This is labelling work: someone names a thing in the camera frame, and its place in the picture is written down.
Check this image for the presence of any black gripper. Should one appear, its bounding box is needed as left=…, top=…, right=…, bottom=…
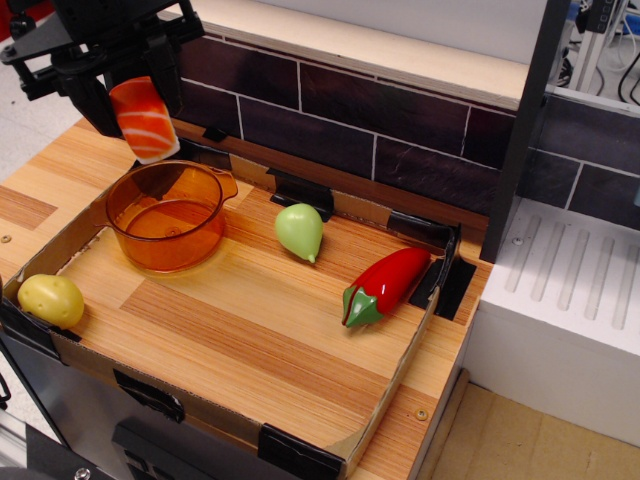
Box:
left=1, top=1, right=204, bottom=138

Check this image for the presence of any salmon nigiri sushi toy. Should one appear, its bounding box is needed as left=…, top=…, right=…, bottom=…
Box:
left=109, top=76, right=180, bottom=165

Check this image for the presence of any orange transparent plastic pot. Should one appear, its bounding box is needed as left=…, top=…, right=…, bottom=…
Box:
left=104, top=160, right=238, bottom=273

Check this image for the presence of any cardboard fence with black tape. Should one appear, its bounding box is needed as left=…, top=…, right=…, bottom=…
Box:
left=1, top=124, right=491, bottom=479

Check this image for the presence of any black caster wheel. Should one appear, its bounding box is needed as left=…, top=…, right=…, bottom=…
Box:
left=9, top=11, right=36, bottom=40

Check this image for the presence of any green toy pear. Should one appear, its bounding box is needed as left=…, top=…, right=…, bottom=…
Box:
left=274, top=203, right=323, bottom=264

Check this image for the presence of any yellow toy potato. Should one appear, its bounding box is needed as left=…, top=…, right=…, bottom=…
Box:
left=17, top=274, right=85, bottom=329

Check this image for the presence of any red toy chili pepper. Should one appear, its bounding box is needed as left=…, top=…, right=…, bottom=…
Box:
left=342, top=247, right=431, bottom=328

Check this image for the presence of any white toy sink drainboard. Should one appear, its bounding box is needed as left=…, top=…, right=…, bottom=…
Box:
left=463, top=200, right=639, bottom=445

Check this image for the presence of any dark shelf frame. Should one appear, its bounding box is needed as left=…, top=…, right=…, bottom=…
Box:
left=179, top=1, right=555, bottom=261

